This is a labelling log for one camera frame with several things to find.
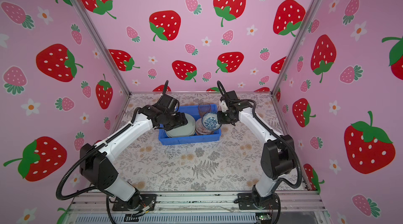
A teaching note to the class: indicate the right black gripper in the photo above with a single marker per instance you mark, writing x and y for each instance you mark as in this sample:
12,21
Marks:
220,112

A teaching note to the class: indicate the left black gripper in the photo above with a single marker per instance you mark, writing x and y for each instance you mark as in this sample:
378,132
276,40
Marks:
182,120

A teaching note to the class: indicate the pale green flower plate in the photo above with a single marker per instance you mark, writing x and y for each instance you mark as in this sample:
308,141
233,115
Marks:
183,131

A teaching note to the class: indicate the blue floral white bowl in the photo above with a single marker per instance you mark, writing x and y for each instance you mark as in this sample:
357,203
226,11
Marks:
210,121

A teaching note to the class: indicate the pink clear glass cup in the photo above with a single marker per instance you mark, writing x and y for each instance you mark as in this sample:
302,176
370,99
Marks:
204,108

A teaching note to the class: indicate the pink purple glazed bowl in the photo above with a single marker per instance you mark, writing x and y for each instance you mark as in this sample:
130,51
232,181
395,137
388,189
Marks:
201,130

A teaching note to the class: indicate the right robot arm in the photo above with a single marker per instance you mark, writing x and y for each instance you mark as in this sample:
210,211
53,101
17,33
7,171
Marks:
279,161

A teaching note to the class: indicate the blue plastic bin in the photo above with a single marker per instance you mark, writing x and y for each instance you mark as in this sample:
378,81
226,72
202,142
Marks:
193,111

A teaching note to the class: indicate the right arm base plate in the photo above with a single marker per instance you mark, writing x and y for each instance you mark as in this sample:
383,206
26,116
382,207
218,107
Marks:
252,201

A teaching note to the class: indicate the aluminium front rail frame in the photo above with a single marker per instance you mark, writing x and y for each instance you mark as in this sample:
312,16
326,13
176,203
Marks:
205,207

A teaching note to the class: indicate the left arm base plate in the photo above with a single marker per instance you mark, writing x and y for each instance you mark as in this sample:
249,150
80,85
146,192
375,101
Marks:
137,203

